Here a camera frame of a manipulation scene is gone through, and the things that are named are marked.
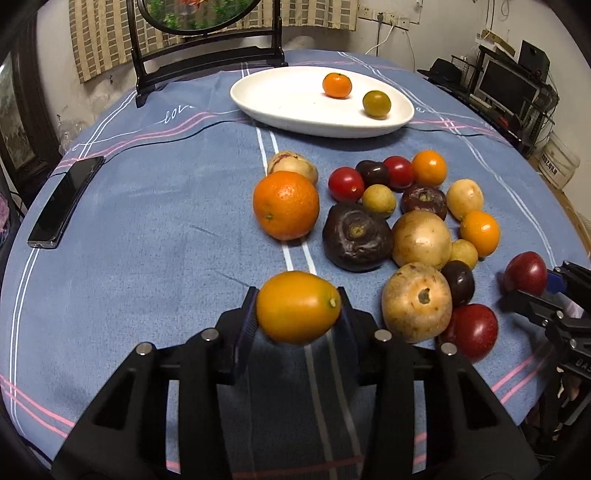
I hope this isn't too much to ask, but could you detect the small yellow fruit back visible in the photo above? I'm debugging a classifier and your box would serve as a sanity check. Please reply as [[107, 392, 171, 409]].
[[362, 184, 397, 219]]

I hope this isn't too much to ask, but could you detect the large red tomato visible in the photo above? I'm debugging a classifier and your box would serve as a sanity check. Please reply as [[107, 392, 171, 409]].
[[503, 251, 548, 296], [441, 304, 499, 363]]

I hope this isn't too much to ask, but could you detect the black speaker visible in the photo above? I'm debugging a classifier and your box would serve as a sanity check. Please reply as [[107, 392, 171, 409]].
[[518, 40, 550, 82]]

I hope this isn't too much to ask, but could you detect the large yellow orange tomato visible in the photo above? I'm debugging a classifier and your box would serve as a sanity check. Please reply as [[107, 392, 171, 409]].
[[363, 90, 392, 118]]

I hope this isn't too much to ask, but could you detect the orange tomato back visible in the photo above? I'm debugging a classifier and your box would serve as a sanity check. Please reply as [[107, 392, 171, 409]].
[[412, 150, 448, 187]]

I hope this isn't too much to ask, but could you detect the large orange tangerine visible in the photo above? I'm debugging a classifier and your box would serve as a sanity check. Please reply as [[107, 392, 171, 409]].
[[252, 171, 320, 241]]

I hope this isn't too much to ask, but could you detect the dark purple tomato back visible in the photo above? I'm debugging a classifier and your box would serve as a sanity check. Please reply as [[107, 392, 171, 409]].
[[356, 160, 390, 188]]

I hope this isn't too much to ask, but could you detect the wall power strip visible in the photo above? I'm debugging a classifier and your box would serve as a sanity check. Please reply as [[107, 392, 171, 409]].
[[356, 4, 411, 31]]

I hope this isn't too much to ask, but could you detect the beige checked curtain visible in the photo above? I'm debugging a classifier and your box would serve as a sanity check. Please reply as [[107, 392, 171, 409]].
[[69, 0, 359, 83]]

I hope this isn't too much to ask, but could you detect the large golden round melon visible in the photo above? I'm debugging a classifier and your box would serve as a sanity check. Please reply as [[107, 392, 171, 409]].
[[392, 210, 453, 270]]

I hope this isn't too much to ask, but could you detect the cardboard box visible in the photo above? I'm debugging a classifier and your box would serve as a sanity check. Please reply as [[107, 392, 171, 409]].
[[528, 156, 591, 256]]

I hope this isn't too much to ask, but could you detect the black smartphone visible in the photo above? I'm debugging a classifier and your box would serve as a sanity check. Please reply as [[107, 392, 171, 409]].
[[27, 156, 105, 249]]

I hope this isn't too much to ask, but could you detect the blue striped tablecloth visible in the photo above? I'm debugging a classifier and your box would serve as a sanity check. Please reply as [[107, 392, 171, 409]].
[[1, 50, 590, 479]]

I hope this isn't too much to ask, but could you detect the small red cherry tomato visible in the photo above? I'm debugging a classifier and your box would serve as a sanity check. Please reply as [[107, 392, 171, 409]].
[[328, 167, 365, 202]]

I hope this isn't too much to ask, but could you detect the small yellow fruit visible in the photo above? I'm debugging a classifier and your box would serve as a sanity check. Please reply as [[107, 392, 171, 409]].
[[362, 184, 397, 219], [449, 239, 479, 270]]

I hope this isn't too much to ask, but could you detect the small yellow fruit front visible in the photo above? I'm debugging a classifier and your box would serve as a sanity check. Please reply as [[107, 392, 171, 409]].
[[449, 239, 479, 270]]

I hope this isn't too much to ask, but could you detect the large dark purple fruit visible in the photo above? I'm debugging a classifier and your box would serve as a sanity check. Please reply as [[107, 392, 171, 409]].
[[322, 202, 394, 272]]

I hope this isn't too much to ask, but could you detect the dark purple tomato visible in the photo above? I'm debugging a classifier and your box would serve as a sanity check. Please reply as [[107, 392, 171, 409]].
[[441, 260, 475, 308], [356, 160, 390, 188]]

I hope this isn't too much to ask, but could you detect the dark maroon ribbed fruit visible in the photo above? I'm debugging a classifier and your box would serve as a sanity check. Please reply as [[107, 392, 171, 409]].
[[402, 184, 448, 220]]

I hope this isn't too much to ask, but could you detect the computer monitor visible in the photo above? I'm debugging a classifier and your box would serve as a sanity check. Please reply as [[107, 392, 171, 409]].
[[475, 59, 539, 116]]

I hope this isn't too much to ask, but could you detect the striped pale melon back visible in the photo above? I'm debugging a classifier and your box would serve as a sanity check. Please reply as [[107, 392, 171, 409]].
[[266, 151, 318, 185]]

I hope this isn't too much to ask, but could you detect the dark framed painting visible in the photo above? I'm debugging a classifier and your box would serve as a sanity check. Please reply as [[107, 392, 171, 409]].
[[1, 18, 61, 205]]

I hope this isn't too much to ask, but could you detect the oval orange tomato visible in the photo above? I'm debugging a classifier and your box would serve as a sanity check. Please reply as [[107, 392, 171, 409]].
[[256, 271, 342, 346]]

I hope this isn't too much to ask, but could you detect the dark purple tomato front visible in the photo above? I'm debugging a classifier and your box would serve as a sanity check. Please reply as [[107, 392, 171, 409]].
[[441, 260, 475, 308]]

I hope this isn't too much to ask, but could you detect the white plastic bucket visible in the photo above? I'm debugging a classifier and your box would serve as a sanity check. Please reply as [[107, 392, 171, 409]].
[[538, 132, 580, 190]]

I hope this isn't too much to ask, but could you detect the tan melon with stem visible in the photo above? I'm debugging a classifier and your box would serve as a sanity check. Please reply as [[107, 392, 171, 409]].
[[381, 262, 453, 343]]

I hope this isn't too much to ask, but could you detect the pale yellow melon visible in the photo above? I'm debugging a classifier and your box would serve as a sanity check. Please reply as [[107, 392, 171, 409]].
[[446, 179, 484, 221]]

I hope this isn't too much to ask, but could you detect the black metal desk rack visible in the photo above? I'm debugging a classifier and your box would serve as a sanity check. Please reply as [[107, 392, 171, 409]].
[[417, 41, 559, 158]]

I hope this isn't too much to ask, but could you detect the red tomato back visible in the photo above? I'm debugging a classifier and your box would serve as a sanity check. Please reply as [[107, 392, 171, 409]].
[[383, 156, 415, 190]]

